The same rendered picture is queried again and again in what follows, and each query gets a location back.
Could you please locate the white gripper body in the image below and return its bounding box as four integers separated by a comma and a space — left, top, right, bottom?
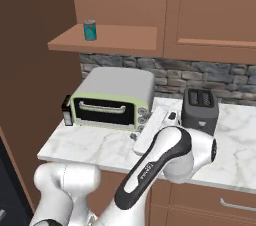
132, 107, 170, 156

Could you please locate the brown base cabinet door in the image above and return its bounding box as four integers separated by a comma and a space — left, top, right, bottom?
145, 178, 172, 226

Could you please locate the open brown cabinet shelf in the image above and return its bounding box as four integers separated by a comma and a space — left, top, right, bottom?
32, 0, 170, 59

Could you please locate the dark grey toaster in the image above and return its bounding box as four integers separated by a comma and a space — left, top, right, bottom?
180, 87, 220, 137

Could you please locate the pale green toaster oven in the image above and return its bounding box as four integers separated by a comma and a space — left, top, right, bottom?
69, 66, 156, 134

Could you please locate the brown drawer front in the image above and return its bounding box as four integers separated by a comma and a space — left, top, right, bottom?
165, 183, 256, 226

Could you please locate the teal can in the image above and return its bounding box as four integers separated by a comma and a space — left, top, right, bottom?
83, 19, 98, 42

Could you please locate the dark appliance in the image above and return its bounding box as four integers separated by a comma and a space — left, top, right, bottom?
0, 135, 35, 226

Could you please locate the toaster oven handle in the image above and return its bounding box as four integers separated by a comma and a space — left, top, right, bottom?
78, 100, 127, 115

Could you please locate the silver drawer handle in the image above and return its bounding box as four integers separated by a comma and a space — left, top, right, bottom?
219, 197, 256, 213

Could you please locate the brown wall cabinet door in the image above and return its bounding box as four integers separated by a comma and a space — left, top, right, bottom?
162, 0, 256, 66

